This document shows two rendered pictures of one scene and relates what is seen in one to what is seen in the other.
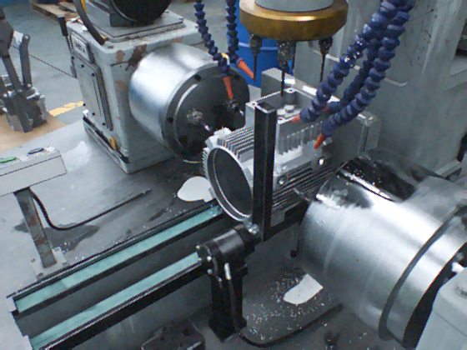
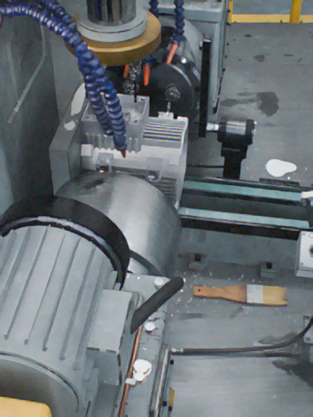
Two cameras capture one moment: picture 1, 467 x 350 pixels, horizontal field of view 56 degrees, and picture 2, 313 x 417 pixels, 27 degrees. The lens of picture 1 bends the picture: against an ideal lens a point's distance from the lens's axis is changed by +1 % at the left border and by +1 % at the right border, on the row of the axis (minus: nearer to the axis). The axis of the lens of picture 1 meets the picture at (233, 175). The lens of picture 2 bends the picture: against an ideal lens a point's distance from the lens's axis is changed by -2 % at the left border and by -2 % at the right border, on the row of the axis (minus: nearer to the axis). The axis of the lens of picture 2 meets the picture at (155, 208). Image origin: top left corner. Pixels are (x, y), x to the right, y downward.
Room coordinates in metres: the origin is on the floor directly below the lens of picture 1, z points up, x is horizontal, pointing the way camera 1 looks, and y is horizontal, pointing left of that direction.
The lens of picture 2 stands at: (1.48, 0.74, 1.94)
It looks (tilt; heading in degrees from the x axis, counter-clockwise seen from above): 44 degrees down; 225
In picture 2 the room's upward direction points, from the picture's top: straight up
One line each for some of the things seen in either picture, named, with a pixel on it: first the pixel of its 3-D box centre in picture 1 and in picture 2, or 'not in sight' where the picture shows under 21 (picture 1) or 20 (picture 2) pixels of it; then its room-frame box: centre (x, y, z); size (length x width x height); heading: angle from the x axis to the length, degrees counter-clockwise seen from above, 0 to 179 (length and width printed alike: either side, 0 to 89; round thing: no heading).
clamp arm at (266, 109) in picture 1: (262, 179); (205, 88); (0.54, -0.05, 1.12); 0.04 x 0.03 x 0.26; 126
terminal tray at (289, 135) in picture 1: (284, 120); (116, 122); (0.75, -0.10, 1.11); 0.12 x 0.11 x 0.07; 126
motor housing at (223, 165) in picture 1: (267, 166); (136, 159); (0.73, -0.07, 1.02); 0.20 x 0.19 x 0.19; 126
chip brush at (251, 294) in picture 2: not in sight; (240, 293); (0.71, 0.23, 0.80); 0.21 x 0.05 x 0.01; 130
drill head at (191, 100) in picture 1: (178, 94); (99, 278); (1.01, 0.14, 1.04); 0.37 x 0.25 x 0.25; 36
